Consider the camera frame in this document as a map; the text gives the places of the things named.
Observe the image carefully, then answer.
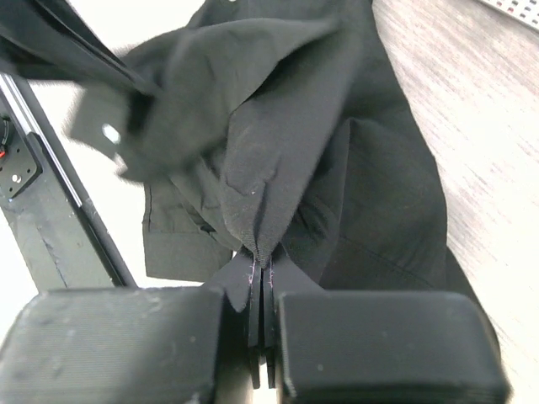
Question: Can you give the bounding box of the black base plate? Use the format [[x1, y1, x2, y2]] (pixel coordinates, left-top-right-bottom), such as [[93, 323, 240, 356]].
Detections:
[[1, 74, 136, 291]]

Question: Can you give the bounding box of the white plastic laundry basket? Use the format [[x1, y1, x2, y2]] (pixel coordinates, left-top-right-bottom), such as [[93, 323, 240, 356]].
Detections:
[[480, 0, 539, 32]]

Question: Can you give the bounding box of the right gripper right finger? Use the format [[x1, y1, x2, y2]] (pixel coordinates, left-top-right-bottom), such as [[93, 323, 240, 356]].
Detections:
[[263, 256, 511, 403]]

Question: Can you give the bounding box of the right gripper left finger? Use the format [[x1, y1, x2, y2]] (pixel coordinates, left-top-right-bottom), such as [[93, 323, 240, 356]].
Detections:
[[1, 253, 256, 403]]

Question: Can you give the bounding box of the black long sleeve shirt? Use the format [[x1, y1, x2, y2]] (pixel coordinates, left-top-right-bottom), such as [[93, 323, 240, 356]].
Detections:
[[0, 0, 502, 359]]

